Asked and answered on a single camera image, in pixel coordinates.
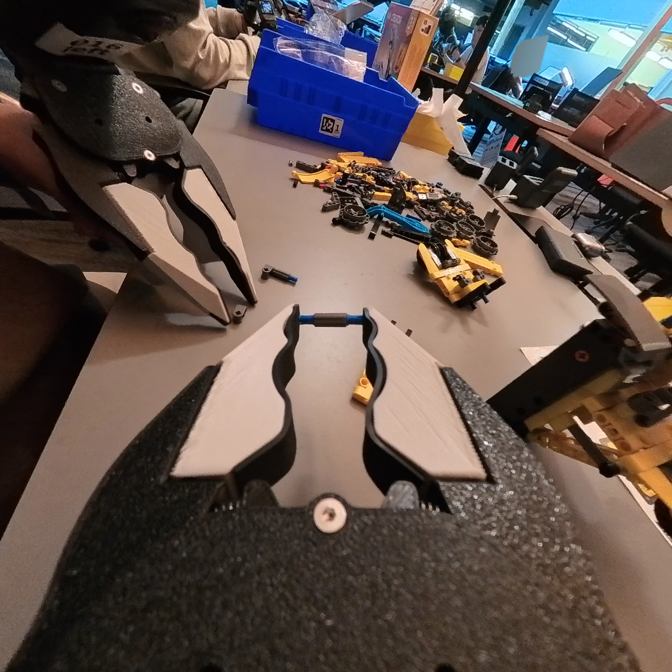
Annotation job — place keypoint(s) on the blue plastic bin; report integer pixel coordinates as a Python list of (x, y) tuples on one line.
[(325, 99)]

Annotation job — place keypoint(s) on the grey toy connector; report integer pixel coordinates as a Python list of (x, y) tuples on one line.
[(329, 320)]

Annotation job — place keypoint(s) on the black and white marker tag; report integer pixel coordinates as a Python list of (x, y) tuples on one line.
[(332, 126)]

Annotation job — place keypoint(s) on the blue toy pin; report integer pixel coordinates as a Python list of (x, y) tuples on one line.
[(356, 318), (307, 320)]

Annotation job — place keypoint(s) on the pile of toy building pieces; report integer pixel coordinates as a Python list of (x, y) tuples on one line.
[(399, 194)]

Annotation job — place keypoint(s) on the grey laptop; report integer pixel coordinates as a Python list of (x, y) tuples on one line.
[(645, 157)]

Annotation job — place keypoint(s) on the yellow and grey toy vehicle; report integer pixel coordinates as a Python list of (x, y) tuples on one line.
[(619, 409)]

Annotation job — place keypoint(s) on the small yellow toy assembly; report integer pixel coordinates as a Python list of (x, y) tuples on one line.
[(462, 278)]

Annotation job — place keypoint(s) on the yellow panel with grey pins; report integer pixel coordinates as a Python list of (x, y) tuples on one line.
[(361, 391)]

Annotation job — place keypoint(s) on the printed instruction sheet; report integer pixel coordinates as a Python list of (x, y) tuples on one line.
[(540, 353)]

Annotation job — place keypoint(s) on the yellow bag with white paper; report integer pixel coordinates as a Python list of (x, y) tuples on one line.
[(425, 131)]

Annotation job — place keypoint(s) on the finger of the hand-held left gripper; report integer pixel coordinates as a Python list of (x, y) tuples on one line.
[(157, 231), (215, 215)]

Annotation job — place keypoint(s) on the grey earbuds case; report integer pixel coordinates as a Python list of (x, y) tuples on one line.
[(588, 244)]

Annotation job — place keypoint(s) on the person's left hand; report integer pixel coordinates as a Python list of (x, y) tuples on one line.
[(26, 152)]

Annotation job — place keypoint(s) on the black charger with screen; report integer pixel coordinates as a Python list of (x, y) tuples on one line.
[(501, 172)]

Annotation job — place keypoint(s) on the cardboard box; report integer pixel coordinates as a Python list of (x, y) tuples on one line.
[(407, 42)]

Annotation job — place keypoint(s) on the small dark grey connector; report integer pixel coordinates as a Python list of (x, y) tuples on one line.
[(239, 316)]

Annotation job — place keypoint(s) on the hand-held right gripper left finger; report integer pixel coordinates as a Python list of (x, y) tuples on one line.
[(236, 420)]

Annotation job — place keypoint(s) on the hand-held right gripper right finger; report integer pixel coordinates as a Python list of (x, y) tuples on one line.
[(425, 420)]

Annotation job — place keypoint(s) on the black charger with slots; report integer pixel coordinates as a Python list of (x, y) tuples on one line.
[(543, 189)]

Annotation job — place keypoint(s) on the black power bank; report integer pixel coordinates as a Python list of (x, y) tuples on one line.
[(564, 252)]

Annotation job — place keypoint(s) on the black battery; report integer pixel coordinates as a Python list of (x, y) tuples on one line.
[(466, 164)]

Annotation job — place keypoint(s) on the light blue plastic piece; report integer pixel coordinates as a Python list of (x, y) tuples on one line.
[(399, 218)]

